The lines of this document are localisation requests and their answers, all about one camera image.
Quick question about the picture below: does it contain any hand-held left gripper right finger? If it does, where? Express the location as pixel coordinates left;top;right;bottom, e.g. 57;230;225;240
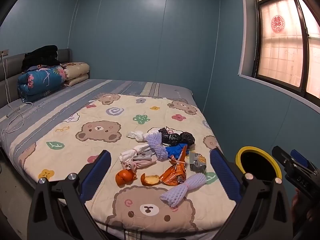
209;147;293;240

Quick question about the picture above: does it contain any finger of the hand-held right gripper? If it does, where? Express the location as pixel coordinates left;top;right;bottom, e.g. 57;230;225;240
290;149;317;170
272;146;300;172

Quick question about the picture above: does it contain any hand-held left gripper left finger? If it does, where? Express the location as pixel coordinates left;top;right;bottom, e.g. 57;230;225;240
27;150;112;240

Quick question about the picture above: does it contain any yellow rimmed black bin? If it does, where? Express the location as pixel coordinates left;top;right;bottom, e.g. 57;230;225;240
235;146;283;188

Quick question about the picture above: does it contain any black plastic bag bundle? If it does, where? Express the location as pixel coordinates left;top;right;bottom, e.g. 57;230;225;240
158;127;196;147

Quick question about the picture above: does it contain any purple foam fruit net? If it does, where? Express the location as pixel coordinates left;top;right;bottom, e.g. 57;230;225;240
160;173;207;208
145;133;168;162

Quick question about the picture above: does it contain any person's right hand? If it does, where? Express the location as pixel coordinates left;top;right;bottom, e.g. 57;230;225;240
291;191;317;228

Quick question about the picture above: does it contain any orange peel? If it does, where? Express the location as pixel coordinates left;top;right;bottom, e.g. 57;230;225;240
115;169;137;187
140;173;160;186

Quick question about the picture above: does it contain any bear print cream blanket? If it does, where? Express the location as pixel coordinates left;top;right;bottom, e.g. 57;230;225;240
15;94;238;233

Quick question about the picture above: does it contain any grey snack packet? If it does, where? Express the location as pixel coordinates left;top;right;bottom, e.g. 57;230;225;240
189;151;207;173

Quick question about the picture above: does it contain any white tissue bundle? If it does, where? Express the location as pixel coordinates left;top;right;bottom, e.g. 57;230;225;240
126;130;150;142
119;144;151;162

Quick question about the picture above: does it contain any pink grey cloth bundle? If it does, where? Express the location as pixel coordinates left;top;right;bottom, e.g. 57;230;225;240
122;155;157;172

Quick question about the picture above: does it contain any orange snack wrapper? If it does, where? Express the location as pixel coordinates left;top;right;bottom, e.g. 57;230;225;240
159;145;187;187

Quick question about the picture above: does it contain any blue rubber glove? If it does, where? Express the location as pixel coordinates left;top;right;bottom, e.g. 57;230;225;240
165;144;188;159

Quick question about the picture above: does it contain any dark framed window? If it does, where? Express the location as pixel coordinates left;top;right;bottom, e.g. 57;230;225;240
251;0;320;100

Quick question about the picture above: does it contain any folded beige quilt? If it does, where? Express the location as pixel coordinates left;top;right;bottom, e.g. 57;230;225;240
61;62;90;87

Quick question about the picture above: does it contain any folded blue floral quilt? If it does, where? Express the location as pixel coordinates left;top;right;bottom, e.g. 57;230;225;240
17;65;67;103

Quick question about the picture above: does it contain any black clothing pile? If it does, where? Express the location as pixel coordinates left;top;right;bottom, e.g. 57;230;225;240
21;45;62;72

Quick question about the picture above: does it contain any red paper cut decoration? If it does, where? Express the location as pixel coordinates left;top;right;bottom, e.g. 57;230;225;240
271;15;285;33

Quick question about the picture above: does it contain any grey padded headboard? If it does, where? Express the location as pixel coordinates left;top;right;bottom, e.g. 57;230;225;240
0;49;73;105

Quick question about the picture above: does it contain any white charging cable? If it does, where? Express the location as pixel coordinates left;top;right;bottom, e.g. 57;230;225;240
1;52;33;133

